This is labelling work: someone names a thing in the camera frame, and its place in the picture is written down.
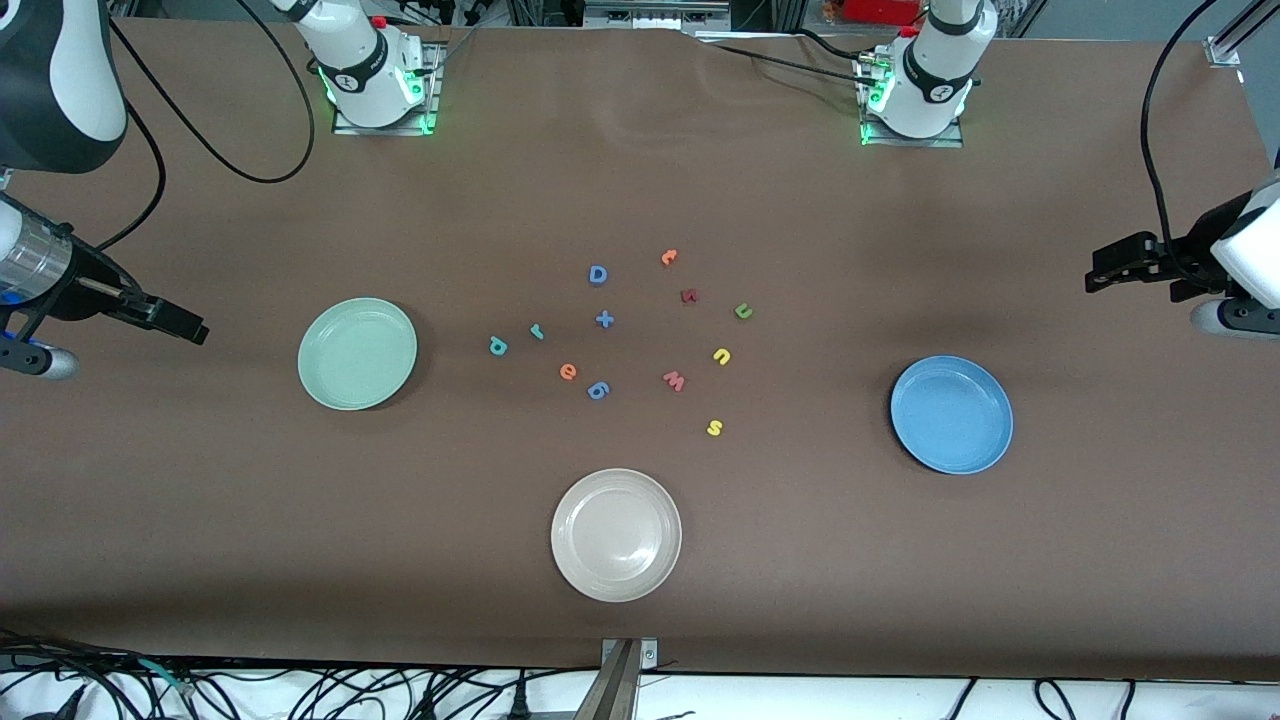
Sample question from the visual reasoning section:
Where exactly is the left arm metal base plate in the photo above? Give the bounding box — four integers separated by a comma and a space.
858, 55, 967, 149

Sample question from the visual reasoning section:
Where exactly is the aluminium frame rail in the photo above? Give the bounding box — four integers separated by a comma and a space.
580, 0, 736, 33

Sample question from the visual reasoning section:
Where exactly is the mint green plate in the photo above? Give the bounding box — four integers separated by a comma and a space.
297, 297, 418, 412

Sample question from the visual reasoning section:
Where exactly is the teal floor cable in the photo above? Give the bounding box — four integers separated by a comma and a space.
138, 657, 193, 697

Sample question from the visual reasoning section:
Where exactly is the brown table cover sheet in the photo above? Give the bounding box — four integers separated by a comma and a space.
0, 18, 1280, 683

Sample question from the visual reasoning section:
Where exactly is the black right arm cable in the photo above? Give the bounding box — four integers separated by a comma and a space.
95, 0, 317, 253

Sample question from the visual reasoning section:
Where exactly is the aluminium frame post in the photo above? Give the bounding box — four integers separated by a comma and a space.
575, 637, 661, 720

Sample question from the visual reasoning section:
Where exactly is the beige plate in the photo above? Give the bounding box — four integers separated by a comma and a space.
550, 468, 683, 603

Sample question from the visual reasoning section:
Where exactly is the black base cable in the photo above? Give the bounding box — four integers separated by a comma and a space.
698, 40, 873, 85
796, 28, 873, 65

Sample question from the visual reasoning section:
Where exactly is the blue plate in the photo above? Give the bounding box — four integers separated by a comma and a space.
890, 355, 1014, 475

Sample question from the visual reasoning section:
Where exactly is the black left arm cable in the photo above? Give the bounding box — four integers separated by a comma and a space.
1140, 0, 1223, 296

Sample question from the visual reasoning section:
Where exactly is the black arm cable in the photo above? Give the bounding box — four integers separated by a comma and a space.
1140, 0, 1223, 296
95, 0, 317, 253

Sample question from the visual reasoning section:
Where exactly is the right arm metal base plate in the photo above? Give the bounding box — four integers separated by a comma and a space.
332, 40, 443, 137

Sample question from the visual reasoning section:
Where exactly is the red box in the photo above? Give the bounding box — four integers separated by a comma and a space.
843, 0, 926, 27

